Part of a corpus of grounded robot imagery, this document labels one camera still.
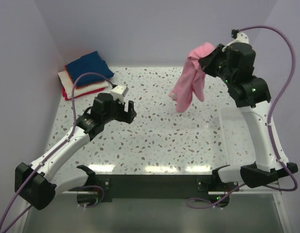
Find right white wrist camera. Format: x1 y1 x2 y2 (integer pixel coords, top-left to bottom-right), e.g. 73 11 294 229
226 29 249 46

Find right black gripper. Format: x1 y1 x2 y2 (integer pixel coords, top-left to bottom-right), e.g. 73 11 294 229
199 43 235 85

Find red folded t shirt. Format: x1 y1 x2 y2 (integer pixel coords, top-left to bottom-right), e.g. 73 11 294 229
62 87 105 101

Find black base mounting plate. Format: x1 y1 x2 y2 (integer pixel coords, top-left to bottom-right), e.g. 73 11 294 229
69 174 239 202

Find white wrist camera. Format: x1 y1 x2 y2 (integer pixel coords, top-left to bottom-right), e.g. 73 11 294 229
110 84 129 104
226 29 249 46

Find white plastic laundry basket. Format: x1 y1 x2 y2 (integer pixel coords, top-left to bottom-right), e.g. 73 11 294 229
219 108 255 166

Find white folded t shirt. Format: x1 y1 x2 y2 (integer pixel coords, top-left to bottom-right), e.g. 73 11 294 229
58 70 109 98

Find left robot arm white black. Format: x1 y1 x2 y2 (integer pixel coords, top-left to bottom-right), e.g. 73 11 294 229
15 93 136 210

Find pink t shirt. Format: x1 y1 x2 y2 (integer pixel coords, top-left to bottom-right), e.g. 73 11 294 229
169 42 215 113

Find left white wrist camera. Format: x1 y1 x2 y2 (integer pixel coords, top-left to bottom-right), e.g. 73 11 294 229
110 84 129 104

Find blue folded t shirt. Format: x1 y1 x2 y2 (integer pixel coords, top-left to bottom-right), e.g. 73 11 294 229
66 51 114 88

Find orange folded t shirt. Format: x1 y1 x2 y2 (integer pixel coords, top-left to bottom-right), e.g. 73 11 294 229
64 66 75 91

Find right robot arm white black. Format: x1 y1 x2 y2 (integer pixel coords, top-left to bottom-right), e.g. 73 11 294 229
199 42 298 191

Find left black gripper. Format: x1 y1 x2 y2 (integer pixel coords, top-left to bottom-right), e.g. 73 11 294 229
102 96 136 124

